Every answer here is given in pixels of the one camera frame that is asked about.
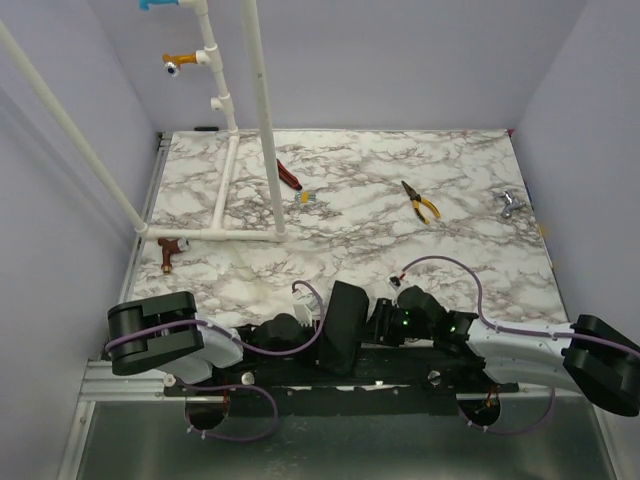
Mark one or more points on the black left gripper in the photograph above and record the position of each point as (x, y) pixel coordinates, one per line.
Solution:
(310, 331)

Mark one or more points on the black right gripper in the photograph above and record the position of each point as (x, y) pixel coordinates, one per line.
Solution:
(379, 323)

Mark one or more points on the black zip tool case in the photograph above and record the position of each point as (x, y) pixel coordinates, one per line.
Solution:
(346, 315)

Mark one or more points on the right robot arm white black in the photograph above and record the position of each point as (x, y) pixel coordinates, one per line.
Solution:
(589, 357)

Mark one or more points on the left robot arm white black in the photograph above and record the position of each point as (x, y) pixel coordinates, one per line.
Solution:
(167, 333)

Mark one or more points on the brown brass valve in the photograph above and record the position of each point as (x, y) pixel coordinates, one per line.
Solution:
(169, 248)

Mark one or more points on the chrome faucet tap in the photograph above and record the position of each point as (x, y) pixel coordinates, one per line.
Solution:
(511, 203)

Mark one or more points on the red black utility knife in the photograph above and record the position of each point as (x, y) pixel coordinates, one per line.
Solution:
(287, 177)

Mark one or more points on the orange tap on pipe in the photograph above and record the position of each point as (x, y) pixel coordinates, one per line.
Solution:
(174, 63)

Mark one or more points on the blue tap on pipe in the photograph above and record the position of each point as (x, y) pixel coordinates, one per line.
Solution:
(145, 5)

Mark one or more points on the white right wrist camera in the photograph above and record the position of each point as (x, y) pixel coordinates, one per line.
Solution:
(395, 281)

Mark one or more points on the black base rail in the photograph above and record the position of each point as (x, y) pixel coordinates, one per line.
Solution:
(382, 381)

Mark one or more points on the yellow handled pliers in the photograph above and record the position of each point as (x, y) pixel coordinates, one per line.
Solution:
(418, 201)

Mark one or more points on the aluminium extrusion frame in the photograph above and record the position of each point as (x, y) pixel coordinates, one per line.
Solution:
(98, 386)

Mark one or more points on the white PVC pipe frame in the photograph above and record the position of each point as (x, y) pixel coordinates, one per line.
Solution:
(209, 57)

